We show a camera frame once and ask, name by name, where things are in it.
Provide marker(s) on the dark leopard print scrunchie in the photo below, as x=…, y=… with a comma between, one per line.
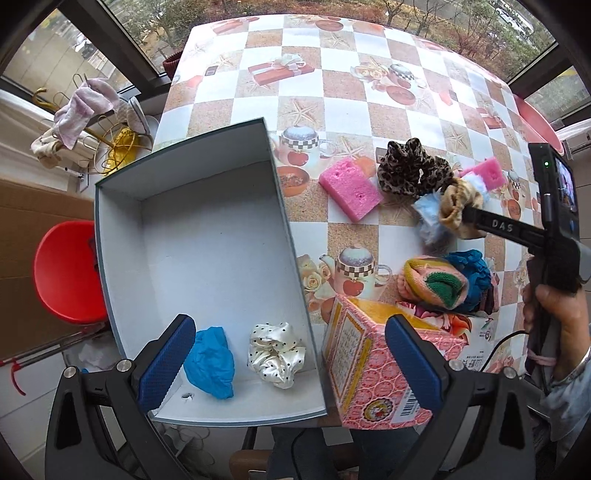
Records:
x=411, y=170

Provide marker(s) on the white polka dot scrunchie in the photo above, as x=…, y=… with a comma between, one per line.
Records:
x=276, y=355

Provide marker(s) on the cream cloth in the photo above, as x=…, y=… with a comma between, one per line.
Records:
x=46, y=147

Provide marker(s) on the tan leopard print scrunchie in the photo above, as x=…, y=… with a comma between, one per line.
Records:
x=455, y=207

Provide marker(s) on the checked printed tablecloth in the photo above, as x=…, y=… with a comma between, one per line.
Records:
x=360, y=106

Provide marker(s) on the blue crumpled cloth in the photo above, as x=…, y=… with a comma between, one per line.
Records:
x=210, y=362

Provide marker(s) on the person's right forearm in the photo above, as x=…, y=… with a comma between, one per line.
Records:
x=570, y=401

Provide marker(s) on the dark red flower pot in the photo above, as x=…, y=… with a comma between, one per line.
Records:
x=171, y=64

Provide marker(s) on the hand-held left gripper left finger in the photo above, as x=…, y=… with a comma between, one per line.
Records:
x=168, y=364

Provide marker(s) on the brown cardboard sheet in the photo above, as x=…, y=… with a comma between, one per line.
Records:
x=23, y=240

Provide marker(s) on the pink patterned carton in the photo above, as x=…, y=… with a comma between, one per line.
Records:
x=369, y=360

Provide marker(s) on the blue crinkled scrunchie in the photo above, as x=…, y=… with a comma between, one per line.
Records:
x=475, y=272

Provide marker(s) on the pink green sock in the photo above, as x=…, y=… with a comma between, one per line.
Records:
x=429, y=281

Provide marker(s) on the pink white cloth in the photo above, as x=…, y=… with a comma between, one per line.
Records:
x=85, y=104

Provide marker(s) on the person's right hand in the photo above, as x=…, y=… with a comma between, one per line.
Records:
x=563, y=323

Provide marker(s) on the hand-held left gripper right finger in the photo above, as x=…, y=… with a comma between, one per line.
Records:
x=413, y=364

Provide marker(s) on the grey cardboard box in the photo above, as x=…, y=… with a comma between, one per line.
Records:
x=207, y=230

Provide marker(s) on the pink sponge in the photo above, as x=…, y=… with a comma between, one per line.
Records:
x=351, y=189
x=489, y=170

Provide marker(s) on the red plastic stool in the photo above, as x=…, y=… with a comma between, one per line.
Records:
x=69, y=272

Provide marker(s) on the dark pink cloth item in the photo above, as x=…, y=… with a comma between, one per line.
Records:
x=490, y=295

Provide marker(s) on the light blue fluffy scrunchie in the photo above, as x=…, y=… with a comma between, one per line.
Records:
x=429, y=217

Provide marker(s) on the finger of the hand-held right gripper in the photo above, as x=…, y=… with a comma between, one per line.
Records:
x=503, y=224

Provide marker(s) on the pink plastic basin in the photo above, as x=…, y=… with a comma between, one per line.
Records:
x=535, y=122

